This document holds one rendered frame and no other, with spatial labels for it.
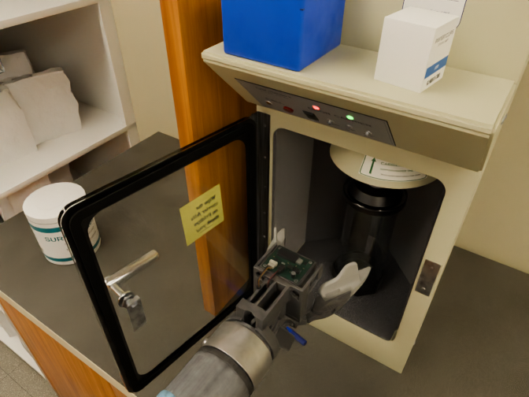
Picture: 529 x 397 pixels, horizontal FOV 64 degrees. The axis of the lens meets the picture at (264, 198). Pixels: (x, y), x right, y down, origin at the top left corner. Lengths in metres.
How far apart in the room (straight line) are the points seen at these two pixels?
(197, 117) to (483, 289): 0.74
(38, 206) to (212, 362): 0.67
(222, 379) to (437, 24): 0.39
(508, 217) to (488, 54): 0.65
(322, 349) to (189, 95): 0.54
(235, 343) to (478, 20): 0.41
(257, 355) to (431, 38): 0.36
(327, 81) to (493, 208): 0.73
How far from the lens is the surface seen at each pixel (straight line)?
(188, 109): 0.61
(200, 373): 0.47
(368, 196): 0.71
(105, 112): 1.77
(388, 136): 0.50
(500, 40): 0.50
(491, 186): 1.07
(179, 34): 0.57
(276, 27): 0.46
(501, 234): 1.14
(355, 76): 0.46
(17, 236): 1.23
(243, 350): 0.48
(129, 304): 0.62
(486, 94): 0.46
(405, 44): 0.43
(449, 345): 0.95
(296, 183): 0.78
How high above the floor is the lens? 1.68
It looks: 39 degrees down
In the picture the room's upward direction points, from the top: straight up
